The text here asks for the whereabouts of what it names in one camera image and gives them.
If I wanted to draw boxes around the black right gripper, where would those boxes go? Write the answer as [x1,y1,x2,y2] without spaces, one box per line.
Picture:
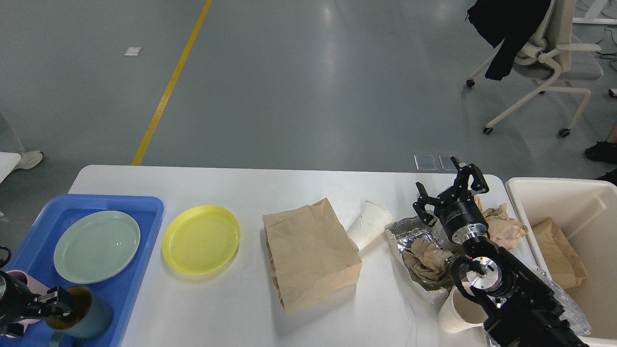
[413,156,489,244]

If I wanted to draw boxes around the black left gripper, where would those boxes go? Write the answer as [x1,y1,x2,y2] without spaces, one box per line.
[0,272,75,338]

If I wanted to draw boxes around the pink ribbed mug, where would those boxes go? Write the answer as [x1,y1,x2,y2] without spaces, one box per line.
[6,270,49,329]

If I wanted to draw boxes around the dark teal mug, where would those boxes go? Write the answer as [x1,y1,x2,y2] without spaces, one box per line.
[46,286,114,347]

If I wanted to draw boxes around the yellow plastic plate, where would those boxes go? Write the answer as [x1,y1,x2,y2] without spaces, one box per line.
[161,205,241,275]

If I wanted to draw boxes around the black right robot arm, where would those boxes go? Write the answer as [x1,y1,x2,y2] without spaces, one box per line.
[413,156,584,347]

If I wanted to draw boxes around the floor outlet plates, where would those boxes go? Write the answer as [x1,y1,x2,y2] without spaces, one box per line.
[414,154,465,172]

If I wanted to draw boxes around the crumpled aluminium foil tray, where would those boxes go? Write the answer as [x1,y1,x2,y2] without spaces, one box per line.
[386,217,461,304]

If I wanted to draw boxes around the crumpled beige napkin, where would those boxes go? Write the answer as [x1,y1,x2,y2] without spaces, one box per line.
[474,195,528,251]

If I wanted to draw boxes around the crumpled brown napkin in foil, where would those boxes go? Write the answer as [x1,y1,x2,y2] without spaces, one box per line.
[402,239,454,291]

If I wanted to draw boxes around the white paper cup lying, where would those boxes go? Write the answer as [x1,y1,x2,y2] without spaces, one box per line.
[346,200,395,251]

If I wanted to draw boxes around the pale green plate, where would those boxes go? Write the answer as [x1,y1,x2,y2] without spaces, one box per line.
[53,211,141,284]

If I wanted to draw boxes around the blue plastic tray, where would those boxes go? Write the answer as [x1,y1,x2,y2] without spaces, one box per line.
[6,194,164,347]

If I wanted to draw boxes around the white paper cup upright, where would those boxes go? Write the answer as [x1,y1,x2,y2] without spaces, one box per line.
[438,286,488,334]

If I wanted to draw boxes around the cream plastic bin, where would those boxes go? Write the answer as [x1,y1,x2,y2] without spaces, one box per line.
[506,177,617,347]

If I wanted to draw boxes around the brown paper bag in bin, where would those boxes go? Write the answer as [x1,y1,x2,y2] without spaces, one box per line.
[532,218,588,290]

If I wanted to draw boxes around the white shoe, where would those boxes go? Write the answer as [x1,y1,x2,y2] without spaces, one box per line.
[13,151,44,171]

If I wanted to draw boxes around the black shoe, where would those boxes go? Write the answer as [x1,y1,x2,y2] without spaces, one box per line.
[584,141,617,164]
[595,169,617,186]

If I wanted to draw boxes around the clear plastic wrap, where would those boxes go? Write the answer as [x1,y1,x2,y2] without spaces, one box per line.
[532,266,592,336]

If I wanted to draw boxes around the beige office chair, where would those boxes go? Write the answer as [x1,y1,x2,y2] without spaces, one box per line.
[466,0,603,137]

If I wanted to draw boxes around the black jacket on chair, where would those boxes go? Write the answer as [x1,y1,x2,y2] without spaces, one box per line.
[467,0,550,80]

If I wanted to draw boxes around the white desk frame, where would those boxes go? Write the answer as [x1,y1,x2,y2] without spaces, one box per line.
[572,0,617,26]

